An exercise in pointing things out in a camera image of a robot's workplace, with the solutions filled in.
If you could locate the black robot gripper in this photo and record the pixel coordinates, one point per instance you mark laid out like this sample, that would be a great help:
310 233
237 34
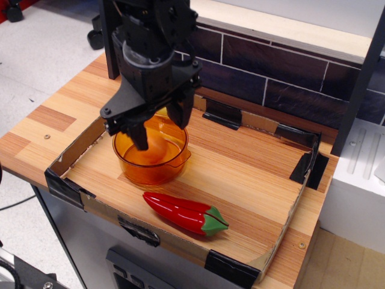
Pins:
147 87

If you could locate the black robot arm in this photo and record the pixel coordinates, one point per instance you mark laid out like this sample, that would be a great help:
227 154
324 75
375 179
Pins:
147 46

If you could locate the orange transparent plastic pot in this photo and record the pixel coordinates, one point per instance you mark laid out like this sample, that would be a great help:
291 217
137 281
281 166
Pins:
166 155

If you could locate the cardboard fence with black tape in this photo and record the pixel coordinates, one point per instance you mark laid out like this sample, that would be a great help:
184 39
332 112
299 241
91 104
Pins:
266 182

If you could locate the dark brick backsplash panel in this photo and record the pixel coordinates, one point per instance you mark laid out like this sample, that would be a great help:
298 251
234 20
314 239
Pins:
304 84

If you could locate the black chair caster wheel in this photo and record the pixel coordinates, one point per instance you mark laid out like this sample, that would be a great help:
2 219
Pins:
95 39

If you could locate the red toy chili pepper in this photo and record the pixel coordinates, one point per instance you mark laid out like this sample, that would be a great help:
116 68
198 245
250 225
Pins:
193 216

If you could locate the white ribbed side unit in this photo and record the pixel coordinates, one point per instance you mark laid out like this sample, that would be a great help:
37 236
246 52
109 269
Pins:
354 205

